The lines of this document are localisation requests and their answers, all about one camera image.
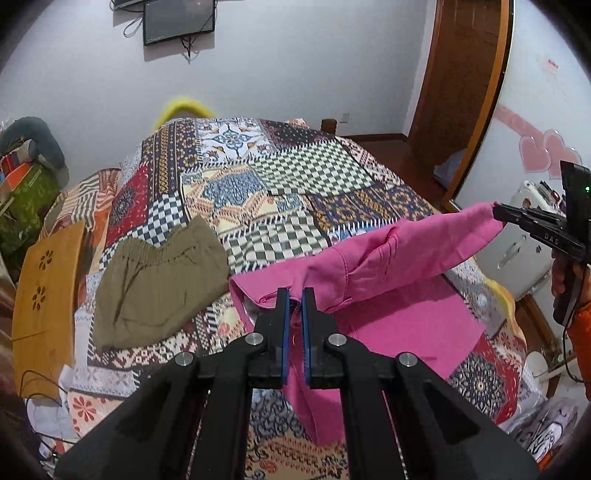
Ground patchwork printed blanket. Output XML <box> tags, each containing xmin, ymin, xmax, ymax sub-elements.
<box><xmin>60</xmin><ymin>117</ymin><xmax>546</xmax><ymax>480</ymax></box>

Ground white black printed cloth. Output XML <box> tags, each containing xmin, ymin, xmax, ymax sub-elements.
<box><xmin>507</xmin><ymin>396</ymin><xmax>579</xmax><ymax>463</ymax></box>

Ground wooden folding lap table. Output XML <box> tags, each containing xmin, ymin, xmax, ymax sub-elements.
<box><xmin>11</xmin><ymin>219</ymin><xmax>88</xmax><ymax>400</ymax></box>

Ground wooden door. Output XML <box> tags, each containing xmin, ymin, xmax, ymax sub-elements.
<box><xmin>406</xmin><ymin>0</ymin><xmax>515</xmax><ymax>213</ymax></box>

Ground pink heart wall sticker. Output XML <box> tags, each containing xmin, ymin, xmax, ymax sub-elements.
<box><xmin>496</xmin><ymin>105</ymin><xmax>583</xmax><ymax>180</ymax></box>

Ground olive green shorts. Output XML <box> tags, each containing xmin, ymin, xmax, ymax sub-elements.
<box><xmin>92</xmin><ymin>215</ymin><xmax>230</xmax><ymax>350</ymax></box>

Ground yellow orange fleece blanket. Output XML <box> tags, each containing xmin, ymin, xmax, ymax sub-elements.
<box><xmin>480</xmin><ymin>272</ymin><xmax>528</xmax><ymax>337</ymax></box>

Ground orange box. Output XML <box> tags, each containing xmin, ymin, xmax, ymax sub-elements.
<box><xmin>0</xmin><ymin>154</ymin><xmax>38</xmax><ymax>186</ymax></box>

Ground white round object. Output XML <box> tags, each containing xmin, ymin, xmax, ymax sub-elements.
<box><xmin>525</xmin><ymin>351</ymin><xmax>556</xmax><ymax>394</ymax></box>

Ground grey pillow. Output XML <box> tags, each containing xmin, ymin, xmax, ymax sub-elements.
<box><xmin>0</xmin><ymin>117</ymin><xmax>70</xmax><ymax>185</ymax></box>

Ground yellow plush pillow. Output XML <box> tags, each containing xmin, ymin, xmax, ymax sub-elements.
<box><xmin>152</xmin><ymin>96</ymin><xmax>218</xmax><ymax>132</ymax></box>

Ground orange striped cloth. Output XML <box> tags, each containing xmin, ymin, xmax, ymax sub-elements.
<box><xmin>39</xmin><ymin>168</ymin><xmax>123</xmax><ymax>278</ymax></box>

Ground pink pants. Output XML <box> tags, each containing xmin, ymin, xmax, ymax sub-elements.
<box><xmin>228</xmin><ymin>202</ymin><xmax>504</xmax><ymax>446</ymax></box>

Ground person's right hand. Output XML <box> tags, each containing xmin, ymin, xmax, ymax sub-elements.
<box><xmin>550</xmin><ymin>255</ymin><xmax>591</xmax><ymax>306</ymax></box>

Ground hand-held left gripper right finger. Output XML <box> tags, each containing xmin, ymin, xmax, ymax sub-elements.
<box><xmin>302</xmin><ymin>287</ymin><xmax>541</xmax><ymax>480</ymax></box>

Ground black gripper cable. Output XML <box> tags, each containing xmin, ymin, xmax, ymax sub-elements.
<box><xmin>560</xmin><ymin>322</ymin><xmax>591</xmax><ymax>385</ymax></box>

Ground thin black cable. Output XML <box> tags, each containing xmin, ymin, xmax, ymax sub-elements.
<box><xmin>17</xmin><ymin>368</ymin><xmax>64</xmax><ymax>408</ymax></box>

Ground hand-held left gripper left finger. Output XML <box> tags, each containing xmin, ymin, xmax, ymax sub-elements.
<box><xmin>54</xmin><ymin>287</ymin><xmax>293</xmax><ymax>480</ymax></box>

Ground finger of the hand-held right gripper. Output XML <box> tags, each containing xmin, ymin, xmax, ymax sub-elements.
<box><xmin>492</xmin><ymin>202</ymin><xmax>565</xmax><ymax>234</ymax></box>

